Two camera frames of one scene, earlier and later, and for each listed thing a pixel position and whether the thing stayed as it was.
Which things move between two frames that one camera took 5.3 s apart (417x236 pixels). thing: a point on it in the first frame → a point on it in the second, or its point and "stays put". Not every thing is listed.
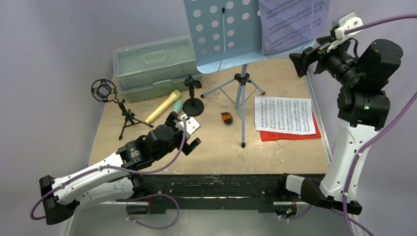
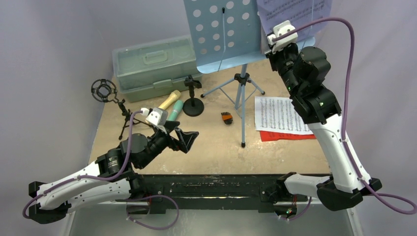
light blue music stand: x=226 y=34 stays put
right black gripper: x=313 y=56 → x=278 y=56
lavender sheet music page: x=287 y=24 stays put
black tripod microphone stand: x=104 y=91 stays put
